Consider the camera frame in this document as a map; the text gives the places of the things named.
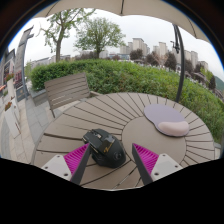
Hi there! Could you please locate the black curved umbrella pole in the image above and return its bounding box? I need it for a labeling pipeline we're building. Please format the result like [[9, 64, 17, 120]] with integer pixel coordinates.
[[171, 23, 186, 104]]

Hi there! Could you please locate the lavender mouse pad with wrist rest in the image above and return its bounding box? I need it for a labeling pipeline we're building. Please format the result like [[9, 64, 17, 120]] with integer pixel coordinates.
[[143, 103, 191, 138]]

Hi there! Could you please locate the white planter box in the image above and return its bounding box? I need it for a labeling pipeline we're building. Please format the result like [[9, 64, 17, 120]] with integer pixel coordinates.
[[3, 101, 22, 139]]

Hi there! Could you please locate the round leafy tree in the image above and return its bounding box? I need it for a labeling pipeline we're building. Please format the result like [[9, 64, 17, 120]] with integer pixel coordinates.
[[73, 16, 127, 60]]

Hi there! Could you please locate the beige umbrella canopy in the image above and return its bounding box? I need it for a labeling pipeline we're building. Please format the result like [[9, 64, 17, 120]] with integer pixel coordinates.
[[33, 0, 211, 44]]

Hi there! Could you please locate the thin leaning tree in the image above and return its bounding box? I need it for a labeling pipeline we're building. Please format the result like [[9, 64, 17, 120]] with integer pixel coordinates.
[[38, 8, 96, 64]]

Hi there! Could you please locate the group of apartment buildings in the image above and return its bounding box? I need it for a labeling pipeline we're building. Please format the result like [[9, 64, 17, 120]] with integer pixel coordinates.
[[119, 37, 209, 73]]

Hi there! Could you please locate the grey slatted chair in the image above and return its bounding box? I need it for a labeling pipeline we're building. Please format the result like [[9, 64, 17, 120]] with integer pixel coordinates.
[[44, 72, 101, 119]]

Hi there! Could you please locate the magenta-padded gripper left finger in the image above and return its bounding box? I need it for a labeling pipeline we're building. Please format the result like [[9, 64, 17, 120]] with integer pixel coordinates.
[[40, 142, 92, 186]]

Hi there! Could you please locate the black computer mouse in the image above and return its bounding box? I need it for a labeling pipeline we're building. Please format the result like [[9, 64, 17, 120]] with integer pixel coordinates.
[[82, 128, 127, 169]]

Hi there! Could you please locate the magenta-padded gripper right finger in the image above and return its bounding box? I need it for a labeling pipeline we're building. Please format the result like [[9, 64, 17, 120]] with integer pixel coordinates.
[[131, 142, 184, 186]]

